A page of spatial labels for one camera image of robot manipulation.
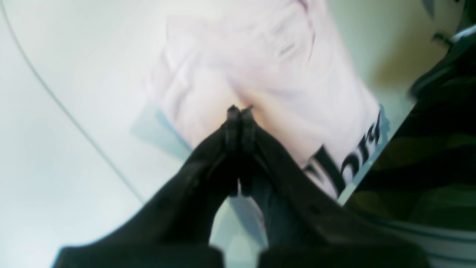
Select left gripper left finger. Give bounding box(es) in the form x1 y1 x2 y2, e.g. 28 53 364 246
53 106 241 268

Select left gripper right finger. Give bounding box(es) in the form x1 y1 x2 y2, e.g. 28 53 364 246
240 109 430 268

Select pink T-shirt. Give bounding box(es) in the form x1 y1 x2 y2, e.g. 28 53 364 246
146 0 381 200

